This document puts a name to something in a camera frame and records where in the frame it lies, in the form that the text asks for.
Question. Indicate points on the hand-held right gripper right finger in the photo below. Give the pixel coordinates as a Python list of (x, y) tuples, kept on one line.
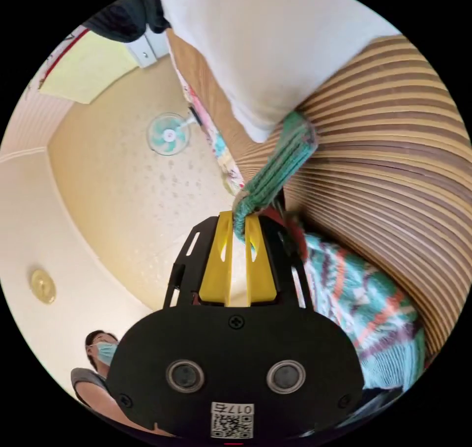
[(262, 277)]

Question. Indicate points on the green floral sweater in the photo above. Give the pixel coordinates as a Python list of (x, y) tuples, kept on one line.
[(354, 299)]

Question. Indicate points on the bed with striped woven mat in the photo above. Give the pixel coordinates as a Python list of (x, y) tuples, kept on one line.
[(387, 122)]

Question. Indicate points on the pale yellow curtain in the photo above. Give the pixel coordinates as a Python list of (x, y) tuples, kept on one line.
[(85, 71)]

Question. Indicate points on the person's body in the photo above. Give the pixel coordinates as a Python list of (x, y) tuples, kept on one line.
[(96, 347)]

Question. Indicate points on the person's right forearm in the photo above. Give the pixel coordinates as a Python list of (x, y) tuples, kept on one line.
[(110, 414)]

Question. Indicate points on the white pillow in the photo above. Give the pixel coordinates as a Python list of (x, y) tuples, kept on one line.
[(265, 41)]

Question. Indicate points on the wall fan with teal blades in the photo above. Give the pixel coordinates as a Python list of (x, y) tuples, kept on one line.
[(169, 134)]

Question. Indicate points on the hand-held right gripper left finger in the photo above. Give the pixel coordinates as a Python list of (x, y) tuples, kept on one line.
[(215, 270)]

